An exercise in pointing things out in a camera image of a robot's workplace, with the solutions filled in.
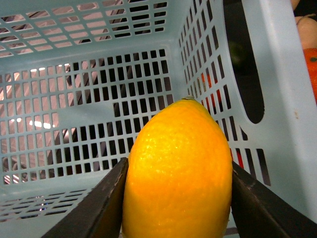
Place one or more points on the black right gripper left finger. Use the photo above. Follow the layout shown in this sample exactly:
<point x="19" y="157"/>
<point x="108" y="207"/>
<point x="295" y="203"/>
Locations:
<point x="99" y="214"/>

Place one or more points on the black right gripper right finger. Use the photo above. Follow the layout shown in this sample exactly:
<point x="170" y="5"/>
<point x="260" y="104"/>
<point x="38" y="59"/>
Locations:
<point x="260" y="213"/>

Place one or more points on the yellow lemon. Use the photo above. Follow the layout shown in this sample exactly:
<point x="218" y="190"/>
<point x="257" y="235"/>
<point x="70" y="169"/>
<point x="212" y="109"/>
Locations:
<point x="179" y="180"/>

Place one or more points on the teal plastic shopping basket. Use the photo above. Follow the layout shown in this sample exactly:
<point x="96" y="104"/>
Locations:
<point x="80" y="78"/>

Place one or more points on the orange persimmon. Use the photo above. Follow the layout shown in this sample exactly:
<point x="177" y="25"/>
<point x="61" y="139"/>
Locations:
<point x="310" y="55"/>

